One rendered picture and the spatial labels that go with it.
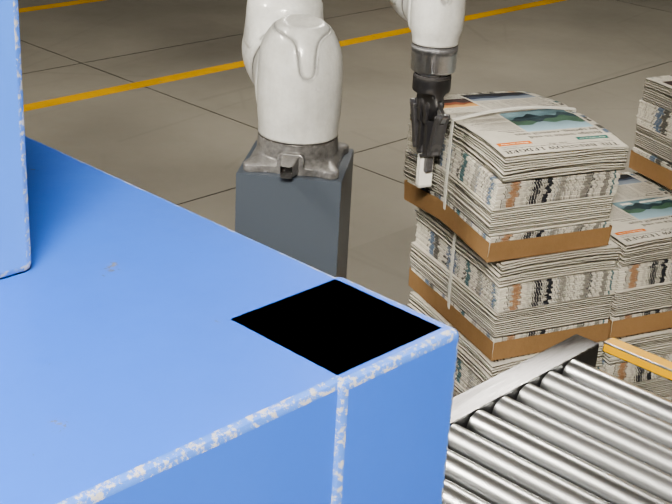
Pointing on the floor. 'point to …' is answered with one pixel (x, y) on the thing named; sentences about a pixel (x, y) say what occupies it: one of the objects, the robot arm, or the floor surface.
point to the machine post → (396, 420)
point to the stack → (558, 286)
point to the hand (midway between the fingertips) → (424, 170)
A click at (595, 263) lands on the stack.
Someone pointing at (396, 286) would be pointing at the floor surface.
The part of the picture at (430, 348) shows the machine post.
